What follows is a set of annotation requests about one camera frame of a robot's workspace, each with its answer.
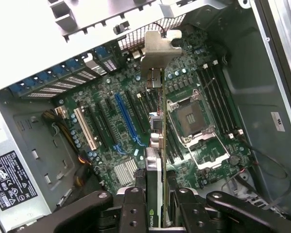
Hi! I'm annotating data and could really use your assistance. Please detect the silver chipset heatsink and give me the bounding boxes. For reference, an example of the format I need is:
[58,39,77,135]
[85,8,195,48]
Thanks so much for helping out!
[113,159,139,186]

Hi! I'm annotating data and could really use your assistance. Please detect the metal socket cover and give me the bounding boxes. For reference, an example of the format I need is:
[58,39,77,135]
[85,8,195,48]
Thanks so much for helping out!
[183,131,231,170]

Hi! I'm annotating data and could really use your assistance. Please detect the blue expansion slot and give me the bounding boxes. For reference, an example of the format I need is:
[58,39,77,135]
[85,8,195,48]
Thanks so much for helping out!
[114,93,139,146]

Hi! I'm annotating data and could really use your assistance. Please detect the black expansion slot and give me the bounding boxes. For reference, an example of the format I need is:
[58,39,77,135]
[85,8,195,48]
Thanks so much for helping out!
[125,91,147,136]
[98,100,118,144]

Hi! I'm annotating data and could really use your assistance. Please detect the white expansion slot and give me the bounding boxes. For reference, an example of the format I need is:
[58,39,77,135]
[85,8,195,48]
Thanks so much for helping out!
[74,108,99,151]

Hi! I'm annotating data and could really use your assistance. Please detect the CPU socket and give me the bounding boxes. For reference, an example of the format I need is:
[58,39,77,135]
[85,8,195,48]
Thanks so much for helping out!
[166,88,216,144]

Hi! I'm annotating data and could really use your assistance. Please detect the black RAM slot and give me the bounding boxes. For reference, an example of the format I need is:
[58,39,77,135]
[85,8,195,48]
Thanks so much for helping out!
[210,60,244,136]
[197,64,233,141]

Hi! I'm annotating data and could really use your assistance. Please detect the grey power supply unit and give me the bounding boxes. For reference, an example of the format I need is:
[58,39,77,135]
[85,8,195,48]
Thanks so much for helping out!
[0,96,78,233]

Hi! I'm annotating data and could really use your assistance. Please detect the green motherboard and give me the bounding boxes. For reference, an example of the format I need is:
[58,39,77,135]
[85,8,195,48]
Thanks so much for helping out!
[53,29,255,192]

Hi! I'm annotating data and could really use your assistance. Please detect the open black PC case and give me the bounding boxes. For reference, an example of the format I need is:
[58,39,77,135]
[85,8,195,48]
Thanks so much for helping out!
[0,0,291,233]

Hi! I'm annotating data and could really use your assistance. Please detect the thin black case wire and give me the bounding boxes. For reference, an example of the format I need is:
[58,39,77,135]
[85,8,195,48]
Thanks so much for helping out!
[242,138,291,210]

